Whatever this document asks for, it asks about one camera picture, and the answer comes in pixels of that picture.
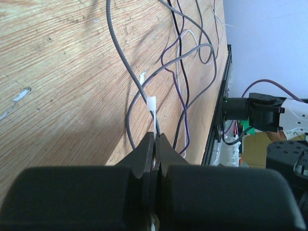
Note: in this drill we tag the white zip tie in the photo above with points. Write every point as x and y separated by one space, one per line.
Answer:
151 107

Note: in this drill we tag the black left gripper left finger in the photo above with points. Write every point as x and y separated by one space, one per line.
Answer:
83 198

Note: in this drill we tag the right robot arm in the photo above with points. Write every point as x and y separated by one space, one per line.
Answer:
270 113

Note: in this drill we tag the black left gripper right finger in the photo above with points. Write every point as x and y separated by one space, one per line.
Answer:
204 198

